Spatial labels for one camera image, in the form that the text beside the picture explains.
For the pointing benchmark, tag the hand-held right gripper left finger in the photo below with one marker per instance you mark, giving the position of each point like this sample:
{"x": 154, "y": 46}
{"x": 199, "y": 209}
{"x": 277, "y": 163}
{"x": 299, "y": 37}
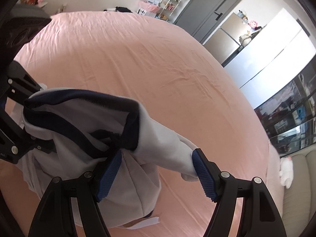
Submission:
{"x": 109, "y": 175}

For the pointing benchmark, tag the black cloth item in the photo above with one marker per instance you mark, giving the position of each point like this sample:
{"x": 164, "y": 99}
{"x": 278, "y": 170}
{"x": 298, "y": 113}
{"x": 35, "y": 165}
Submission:
{"x": 118, "y": 9}

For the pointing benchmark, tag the bed with pink sheet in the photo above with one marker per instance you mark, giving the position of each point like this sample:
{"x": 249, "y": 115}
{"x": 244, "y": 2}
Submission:
{"x": 148, "y": 79}

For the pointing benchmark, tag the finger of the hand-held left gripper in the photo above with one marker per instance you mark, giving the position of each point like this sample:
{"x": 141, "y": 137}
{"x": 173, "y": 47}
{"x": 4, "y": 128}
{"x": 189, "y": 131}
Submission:
{"x": 22, "y": 79}
{"x": 14, "y": 140}

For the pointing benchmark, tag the pink haired doll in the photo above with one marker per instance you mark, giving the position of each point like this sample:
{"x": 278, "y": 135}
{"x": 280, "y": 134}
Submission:
{"x": 254, "y": 24}

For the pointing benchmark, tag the black glass door cabinet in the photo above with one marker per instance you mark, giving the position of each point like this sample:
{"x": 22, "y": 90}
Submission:
{"x": 291, "y": 118}

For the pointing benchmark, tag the white plush toy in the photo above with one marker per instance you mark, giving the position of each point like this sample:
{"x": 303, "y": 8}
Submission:
{"x": 286, "y": 170}

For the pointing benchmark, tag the light blue shirt navy trim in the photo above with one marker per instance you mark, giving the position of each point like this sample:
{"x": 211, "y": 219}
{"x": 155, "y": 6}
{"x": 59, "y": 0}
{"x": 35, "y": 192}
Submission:
{"x": 81, "y": 118}

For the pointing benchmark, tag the grey door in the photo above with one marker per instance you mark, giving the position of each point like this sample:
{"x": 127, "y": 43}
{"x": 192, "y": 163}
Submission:
{"x": 209, "y": 7}

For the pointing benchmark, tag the white glossy wardrobe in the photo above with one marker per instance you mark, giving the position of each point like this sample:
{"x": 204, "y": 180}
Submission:
{"x": 266, "y": 61}

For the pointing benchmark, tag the grey padded headboard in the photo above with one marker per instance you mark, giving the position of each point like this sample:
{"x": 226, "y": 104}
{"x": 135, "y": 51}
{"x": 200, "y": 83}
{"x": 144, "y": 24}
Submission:
{"x": 301, "y": 190}

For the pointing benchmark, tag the beige two-door refrigerator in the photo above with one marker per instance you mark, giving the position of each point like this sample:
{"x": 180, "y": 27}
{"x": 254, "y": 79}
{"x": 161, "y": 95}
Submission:
{"x": 222, "y": 42}

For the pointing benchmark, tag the pink gift box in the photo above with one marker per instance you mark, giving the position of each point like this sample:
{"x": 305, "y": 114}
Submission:
{"x": 148, "y": 7}

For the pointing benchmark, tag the white handbag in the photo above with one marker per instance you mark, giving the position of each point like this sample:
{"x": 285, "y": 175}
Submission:
{"x": 245, "y": 39}

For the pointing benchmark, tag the pale pink quilted pillow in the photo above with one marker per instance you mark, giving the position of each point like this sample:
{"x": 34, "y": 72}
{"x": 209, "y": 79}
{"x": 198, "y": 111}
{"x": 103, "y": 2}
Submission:
{"x": 274, "y": 158}

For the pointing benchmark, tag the white shelf rack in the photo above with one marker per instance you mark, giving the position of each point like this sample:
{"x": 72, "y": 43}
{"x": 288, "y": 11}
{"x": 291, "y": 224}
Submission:
{"x": 170, "y": 3}

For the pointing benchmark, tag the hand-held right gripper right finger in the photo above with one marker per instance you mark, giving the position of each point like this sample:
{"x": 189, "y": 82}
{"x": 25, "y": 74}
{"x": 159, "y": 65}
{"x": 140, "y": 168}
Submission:
{"x": 205, "y": 175}

